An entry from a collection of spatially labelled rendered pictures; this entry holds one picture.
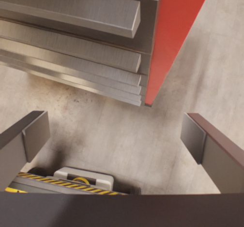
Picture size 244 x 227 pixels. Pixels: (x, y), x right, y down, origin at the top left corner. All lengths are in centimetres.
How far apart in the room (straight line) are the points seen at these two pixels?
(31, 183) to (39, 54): 50
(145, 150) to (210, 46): 63
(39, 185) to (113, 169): 38
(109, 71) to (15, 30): 12
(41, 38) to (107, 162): 77
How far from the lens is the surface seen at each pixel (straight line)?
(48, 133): 17
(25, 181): 71
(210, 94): 96
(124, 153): 90
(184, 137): 16
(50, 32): 21
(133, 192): 81
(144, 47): 16
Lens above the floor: 88
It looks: 81 degrees down
